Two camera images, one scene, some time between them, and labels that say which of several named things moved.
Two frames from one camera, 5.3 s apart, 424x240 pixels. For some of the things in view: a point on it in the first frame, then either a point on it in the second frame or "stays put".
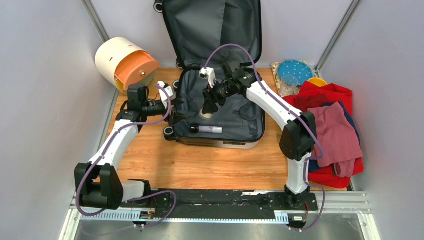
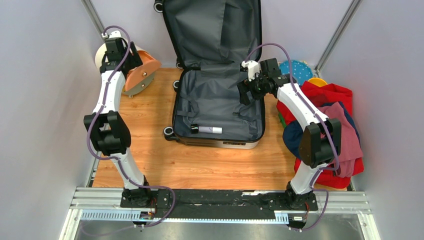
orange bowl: x=318 y=81 stays put
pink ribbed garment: x=336 y=140 stays put
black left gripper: x=175 y=118 to x=135 y=60
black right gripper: x=210 y=97 to x=244 y=86
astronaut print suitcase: x=204 y=33 stays put
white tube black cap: x=196 y=129 stays put
